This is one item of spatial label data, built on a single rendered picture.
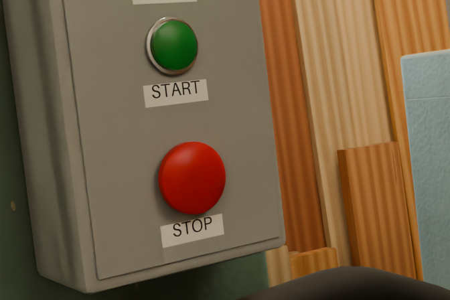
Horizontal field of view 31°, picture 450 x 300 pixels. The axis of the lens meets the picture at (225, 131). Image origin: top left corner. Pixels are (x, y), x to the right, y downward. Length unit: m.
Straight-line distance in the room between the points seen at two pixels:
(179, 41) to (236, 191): 0.07
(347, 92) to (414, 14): 0.30
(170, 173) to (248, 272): 0.12
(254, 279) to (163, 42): 0.16
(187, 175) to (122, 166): 0.03
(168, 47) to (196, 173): 0.05
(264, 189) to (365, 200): 1.62
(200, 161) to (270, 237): 0.06
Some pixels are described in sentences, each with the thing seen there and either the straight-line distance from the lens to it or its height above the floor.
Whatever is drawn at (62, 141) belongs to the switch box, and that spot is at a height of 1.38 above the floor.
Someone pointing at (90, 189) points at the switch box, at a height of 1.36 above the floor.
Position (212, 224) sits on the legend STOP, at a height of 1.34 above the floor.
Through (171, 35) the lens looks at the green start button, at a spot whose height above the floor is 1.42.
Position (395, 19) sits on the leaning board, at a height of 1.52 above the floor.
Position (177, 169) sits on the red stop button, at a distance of 0.33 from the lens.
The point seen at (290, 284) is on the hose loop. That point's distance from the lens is 0.41.
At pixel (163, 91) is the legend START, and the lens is 0.34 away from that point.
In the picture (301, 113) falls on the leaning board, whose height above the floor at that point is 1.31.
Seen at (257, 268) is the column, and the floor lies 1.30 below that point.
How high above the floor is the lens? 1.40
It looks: 3 degrees down
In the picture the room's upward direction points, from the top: 7 degrees counter-clockwise
